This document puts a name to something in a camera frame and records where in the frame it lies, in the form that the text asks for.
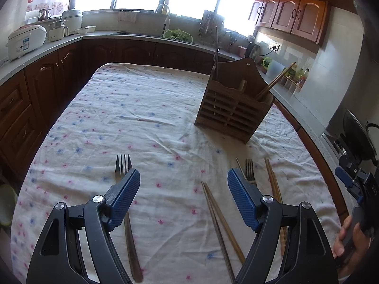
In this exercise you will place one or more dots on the hanging utensil rack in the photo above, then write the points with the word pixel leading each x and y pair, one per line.
pixel 211 22

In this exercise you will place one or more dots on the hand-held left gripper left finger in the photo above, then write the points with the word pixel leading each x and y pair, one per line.
pixel 124 195

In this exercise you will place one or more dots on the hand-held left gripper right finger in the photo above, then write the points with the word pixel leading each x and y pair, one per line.
pixel 242 198

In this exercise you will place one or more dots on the row of seasoning bottles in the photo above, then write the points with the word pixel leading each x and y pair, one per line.
pixel 296 80

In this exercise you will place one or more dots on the metal fork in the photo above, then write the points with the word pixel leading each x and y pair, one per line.
pixel 131 251
pixel 250 171

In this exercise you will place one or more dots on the dark electric kettle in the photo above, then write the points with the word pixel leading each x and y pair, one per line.
pixel 252 50

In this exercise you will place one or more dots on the grey kitchen countertop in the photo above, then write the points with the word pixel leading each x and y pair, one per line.
pixel 59 43

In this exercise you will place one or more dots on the basket of green vegetables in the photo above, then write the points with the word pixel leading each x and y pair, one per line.
pixel 177 35

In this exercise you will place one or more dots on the wooden chopstick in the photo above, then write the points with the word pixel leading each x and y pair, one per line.
pixel 219 236
pixel 226 227
pixel 240 166
pixel 275 182
pixel 275 85
pixel 278 78
pixel 271 174

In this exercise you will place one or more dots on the white steamer pot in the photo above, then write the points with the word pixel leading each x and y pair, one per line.
pixel 72 16

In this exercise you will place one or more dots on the small brown pot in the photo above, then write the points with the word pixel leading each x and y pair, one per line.
pixel 46 14

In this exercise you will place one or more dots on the black wok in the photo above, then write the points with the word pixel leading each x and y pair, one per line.
pixel 355 136

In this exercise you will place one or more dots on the scissors and knife holder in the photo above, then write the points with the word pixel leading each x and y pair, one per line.
pixel 232 40

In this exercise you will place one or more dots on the wall power socket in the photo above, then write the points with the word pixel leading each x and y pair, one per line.
pixel 274 46

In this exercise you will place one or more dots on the pale round bin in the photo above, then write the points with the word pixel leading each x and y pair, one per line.
pixel 7 204

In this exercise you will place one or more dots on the white rice cooker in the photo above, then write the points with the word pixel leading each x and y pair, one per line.
pixel 26 40

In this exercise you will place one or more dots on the white cloth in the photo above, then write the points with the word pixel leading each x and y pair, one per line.
pixel 127 16

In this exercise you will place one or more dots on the small white bottle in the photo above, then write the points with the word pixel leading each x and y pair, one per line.
pixel 166 25

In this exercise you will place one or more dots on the kitchen faucet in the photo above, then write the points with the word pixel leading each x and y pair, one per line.
pixel 161 6

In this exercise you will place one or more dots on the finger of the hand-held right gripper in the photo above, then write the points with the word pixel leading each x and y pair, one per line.
pixel 342 175
pixel 348 161

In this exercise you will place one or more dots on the brown wall cabinets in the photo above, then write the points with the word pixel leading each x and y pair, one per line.
pixel 296 14

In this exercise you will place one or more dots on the dark chopstick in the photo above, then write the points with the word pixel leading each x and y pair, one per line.
pixel 217 38

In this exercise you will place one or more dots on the person's right hand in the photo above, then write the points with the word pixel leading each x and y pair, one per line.
pixel 340 238

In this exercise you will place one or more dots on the gas stove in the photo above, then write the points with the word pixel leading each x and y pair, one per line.
pixel 333 142

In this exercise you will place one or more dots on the metal spoon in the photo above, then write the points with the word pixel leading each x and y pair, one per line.
pixel 215 57

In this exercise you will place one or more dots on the small white electric pot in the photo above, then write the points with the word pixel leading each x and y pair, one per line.
pixel 56 32

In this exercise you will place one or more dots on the white floral tablecloth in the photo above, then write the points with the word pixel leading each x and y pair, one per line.
pixel 148 130

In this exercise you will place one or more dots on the wooden utensil holder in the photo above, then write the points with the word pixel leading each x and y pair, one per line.
pixel 231 115

